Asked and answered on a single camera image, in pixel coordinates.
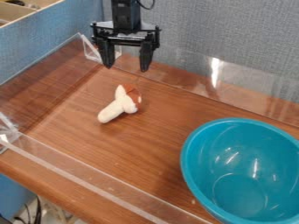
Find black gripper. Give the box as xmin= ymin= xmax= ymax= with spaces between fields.
xmin=89 ymin=21 xmax=161 ymax=72

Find wooden shelf box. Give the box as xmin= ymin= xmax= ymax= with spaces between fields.
xmin=0 ymin=0 xmax=65 ymax=28

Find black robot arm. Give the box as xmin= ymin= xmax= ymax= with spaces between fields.
xmin=89 ymin=0 xmax=161 ymax=72

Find white plush mushroom red cap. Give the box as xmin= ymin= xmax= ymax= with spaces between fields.
xmin=97 ymin=84 xmax=141 ymax=123

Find clear acrylic back barrier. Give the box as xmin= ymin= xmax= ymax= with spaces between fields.
xmin=78 ymin=31 xmax=299 ymax=127

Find blue plastic bowl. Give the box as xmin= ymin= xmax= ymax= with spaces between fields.
xmin=180 ymin=118 xmax=299 ymax=224

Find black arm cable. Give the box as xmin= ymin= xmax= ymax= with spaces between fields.
xmin=137 ymin=0 xmax=156 ymax=11

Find black floor cables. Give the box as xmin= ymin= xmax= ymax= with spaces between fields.
xmin=0 ymin=195 xmax=44 ymax=224

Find clear acrylic barrier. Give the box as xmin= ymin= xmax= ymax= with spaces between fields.
xmin=0 ymin=113 xmax=210 ymax=224
xmin=78 ymin=31 xmax=299 ymax=127
xmin=0 ymin=32 xmax=85 ymax=87

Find clear acrylic front barrier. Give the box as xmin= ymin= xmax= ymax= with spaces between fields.
xmin=0 ymin=113 xmax=210 ymax=224

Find clear acrylic left barrier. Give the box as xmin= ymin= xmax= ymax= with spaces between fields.
xmin=0 ymin=32 xmax=85 ymax=87

